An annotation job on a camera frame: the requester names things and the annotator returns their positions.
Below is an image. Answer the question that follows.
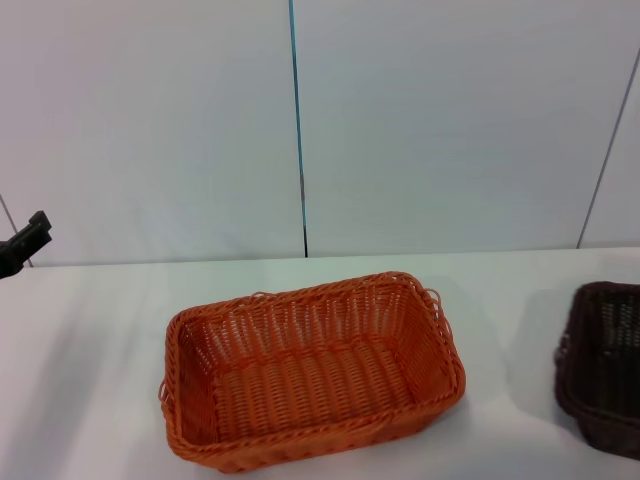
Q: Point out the orange woven plastic basket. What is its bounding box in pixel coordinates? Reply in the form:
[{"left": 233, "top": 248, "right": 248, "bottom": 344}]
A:
[{"left": 158, "top": 270, "right": 467, "bottom": 475}]

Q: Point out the dark brown woven basket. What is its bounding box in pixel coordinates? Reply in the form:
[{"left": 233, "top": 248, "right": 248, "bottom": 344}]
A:
[{"left": 553, "top": 280, "right": 640, "bottom": 462}]

